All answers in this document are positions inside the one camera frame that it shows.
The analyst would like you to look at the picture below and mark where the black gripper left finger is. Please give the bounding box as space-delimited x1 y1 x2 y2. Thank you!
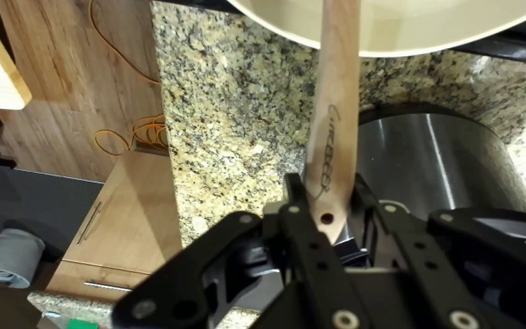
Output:
112 172 369 329

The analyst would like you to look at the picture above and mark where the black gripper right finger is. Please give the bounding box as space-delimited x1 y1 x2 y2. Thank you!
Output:
348 172 526 329

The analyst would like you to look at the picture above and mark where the wooden cooking spatula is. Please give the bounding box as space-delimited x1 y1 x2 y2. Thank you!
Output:
304 0 362 247

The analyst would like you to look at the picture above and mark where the wooden base cabinet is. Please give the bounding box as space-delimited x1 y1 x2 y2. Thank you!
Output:
44 150 185 306

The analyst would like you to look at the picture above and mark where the stainless steel pressure cooker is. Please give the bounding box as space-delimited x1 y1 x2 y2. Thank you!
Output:
342 103 526 247

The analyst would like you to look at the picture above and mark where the dark grey floor mat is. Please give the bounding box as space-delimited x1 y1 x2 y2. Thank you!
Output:
0 163 106 329

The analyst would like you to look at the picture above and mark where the grey roll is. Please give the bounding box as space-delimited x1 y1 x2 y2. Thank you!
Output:
0 227 48 293

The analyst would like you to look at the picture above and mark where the orange floor cable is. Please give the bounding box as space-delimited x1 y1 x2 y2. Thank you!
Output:
88 0 172 158

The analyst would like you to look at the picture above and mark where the white frying pan wooden handle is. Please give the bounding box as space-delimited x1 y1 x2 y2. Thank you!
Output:
225 0 526 61

